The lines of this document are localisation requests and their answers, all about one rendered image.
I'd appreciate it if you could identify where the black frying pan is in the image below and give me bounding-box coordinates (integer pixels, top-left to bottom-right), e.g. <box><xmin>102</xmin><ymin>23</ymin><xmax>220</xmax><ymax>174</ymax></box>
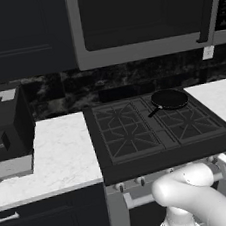
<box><xmin>145</xmin><ymin>86</ymin><xmax>191</xmax><ymax>118</ymax></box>

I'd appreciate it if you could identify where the grey and black microwave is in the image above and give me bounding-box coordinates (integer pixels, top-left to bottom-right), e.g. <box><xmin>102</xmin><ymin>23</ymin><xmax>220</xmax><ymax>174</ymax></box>
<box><xmin>64</xmin><ymin>0</ymin><xmax>226</xmax><ymax>73</ymax></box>

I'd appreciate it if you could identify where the dark blue wall cupboard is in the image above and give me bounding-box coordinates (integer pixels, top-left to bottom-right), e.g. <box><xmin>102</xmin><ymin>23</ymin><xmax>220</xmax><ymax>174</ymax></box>
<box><xmin>0</xmin><ymin>0</ymin><xmax>79</xmax><ymax>82</ymax></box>

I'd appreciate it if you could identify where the white wall outlet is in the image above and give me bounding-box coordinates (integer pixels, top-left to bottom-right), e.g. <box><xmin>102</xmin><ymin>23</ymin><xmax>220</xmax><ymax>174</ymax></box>
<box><xmin>200</xmin><ymin>44</ymin><xmax>217</xmax><ymax>61</ymax></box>

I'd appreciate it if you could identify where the black stove with grates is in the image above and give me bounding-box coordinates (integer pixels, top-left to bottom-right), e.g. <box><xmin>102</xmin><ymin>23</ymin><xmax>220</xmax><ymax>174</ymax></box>
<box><xmin>80</xmin><ymin>81</ymin><xmax>226</xmax><ymax>196</ymax></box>

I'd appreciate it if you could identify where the white oven door handle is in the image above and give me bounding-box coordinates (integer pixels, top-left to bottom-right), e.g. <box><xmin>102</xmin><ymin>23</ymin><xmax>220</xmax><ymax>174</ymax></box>
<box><xmin>121</xmin><ymin>170</ymin><xmax>226</xmax><ymax>211</ymax></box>

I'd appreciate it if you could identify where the dark microwave handle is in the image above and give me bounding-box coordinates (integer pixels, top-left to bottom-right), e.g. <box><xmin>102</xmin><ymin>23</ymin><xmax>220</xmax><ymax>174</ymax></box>
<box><xmin>190</xmin><ymin>0</ymin><xmax>226</xmax><ymax>45</ymax></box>

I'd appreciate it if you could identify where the grey oven door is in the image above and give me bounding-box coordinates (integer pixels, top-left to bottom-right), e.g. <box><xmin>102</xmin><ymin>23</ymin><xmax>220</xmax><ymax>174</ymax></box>
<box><xmin>104</xmin><ymin>165</ymin><xmax>226</xmax><ymax>226</ymax></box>

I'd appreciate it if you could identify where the black and grey countertop appliance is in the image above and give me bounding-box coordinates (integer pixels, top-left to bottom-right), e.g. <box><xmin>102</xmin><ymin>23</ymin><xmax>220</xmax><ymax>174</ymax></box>
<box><xmin>0</xmin><ymin>82</ymin><xmax>44</xmax><ymax>183</ymax></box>

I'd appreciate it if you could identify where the white drawer handle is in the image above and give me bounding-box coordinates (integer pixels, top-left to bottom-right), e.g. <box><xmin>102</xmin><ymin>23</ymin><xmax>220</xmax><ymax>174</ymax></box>
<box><xmin>0</xmin><ymin>211</ymin><xmax>21</xmax><ymax>225</ymax></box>

